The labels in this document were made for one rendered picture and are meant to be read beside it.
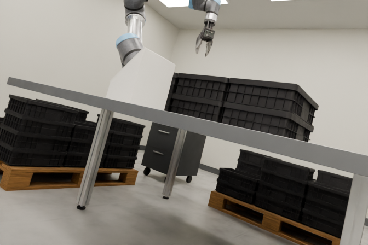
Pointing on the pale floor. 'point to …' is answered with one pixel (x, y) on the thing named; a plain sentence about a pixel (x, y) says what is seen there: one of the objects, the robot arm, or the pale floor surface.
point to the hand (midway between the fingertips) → (201, 53)
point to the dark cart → (162, 147)
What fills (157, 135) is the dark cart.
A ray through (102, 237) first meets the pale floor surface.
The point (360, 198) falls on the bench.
